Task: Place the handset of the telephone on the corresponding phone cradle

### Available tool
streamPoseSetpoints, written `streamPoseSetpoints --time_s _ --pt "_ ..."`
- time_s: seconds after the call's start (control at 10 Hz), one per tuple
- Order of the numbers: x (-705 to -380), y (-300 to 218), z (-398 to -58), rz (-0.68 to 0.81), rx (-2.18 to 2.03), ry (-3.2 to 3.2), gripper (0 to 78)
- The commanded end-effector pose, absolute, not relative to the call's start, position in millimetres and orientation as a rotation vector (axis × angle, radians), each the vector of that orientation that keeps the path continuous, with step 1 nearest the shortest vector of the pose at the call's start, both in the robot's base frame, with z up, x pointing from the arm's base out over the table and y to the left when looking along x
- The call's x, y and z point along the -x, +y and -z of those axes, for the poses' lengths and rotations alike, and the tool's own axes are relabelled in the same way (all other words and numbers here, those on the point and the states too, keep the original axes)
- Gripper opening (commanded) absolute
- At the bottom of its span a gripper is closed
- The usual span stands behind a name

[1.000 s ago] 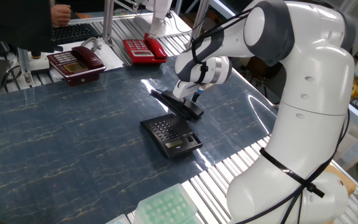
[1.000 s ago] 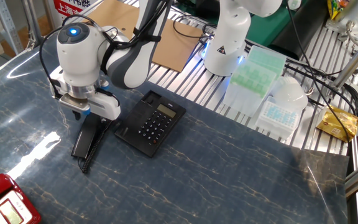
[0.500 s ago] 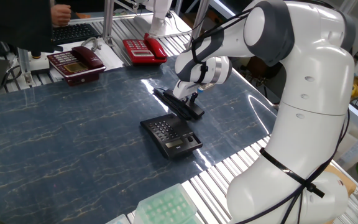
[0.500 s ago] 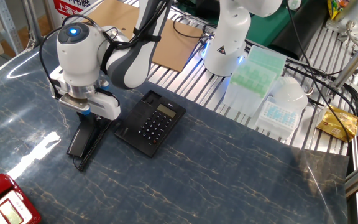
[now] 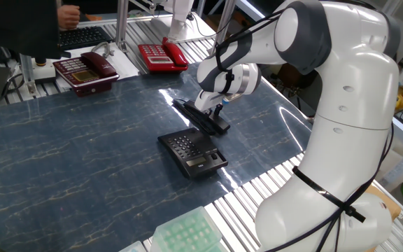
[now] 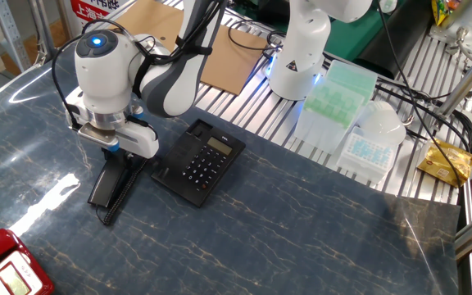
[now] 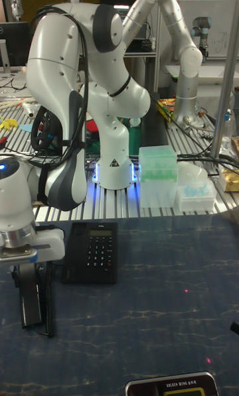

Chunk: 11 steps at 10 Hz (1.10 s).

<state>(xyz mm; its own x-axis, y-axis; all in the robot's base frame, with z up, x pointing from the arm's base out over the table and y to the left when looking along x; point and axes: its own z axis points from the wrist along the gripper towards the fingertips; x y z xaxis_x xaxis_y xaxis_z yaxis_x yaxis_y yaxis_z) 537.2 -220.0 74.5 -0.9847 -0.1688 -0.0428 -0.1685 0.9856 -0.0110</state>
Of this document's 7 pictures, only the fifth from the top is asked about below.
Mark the black telephone base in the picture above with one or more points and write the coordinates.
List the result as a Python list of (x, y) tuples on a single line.
[(182, 145)]

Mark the person's bare hand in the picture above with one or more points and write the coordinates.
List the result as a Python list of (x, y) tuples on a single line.
[(68, 17)]

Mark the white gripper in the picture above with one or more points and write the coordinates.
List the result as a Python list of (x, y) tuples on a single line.
[(206, 99)]

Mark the black computer keyboard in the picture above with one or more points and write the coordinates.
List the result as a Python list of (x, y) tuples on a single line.
[(82, 36)]

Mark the bright red telephone base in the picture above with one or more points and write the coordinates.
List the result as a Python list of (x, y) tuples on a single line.
[(154, 56)]

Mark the bright red telephone handset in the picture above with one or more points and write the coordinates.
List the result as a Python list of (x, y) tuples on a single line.
[(175, 52)]

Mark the white paper sheet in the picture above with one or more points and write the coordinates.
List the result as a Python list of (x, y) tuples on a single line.
[(124, 66)]

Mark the maroon telephone base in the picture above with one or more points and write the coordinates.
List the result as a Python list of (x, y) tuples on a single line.
[(82, 75)]

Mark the blue marble pattern mat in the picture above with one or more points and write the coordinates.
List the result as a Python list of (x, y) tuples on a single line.
[(65, 157)]

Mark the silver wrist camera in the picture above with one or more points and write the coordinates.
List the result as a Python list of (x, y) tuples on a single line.
[(233, 99)]

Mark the green pipette tip box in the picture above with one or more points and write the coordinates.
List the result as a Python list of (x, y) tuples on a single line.
[(187, 232)]

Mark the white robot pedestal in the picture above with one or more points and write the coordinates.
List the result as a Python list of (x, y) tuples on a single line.
[(180, 21)]

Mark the short aluminium bracket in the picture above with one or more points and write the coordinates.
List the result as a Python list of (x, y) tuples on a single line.
[(28, 75)]

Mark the maroon telephone handset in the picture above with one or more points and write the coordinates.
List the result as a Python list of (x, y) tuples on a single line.
[(98, 64)]

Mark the black round stand foot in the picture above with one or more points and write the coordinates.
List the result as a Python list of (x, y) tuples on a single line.
[(40, 62)]

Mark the aluminium frame post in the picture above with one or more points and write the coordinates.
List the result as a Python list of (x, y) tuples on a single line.
[(121, 24), (224, 21)]

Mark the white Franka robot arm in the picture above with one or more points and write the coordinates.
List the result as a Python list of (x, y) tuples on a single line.
[(355, 87)]

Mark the brown cardboard sheet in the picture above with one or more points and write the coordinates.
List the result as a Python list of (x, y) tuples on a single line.
[(387, 201)]

